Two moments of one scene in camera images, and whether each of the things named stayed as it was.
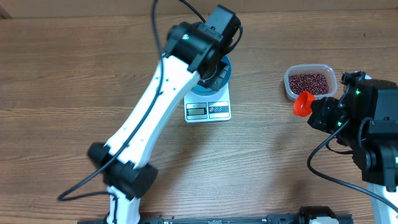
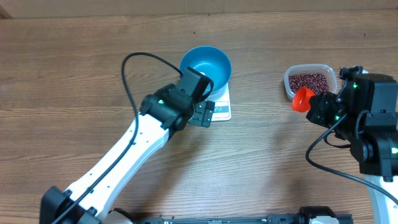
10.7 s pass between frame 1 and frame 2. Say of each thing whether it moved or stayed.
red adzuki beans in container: stayed
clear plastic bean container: stayed
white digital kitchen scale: stayed
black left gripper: moved
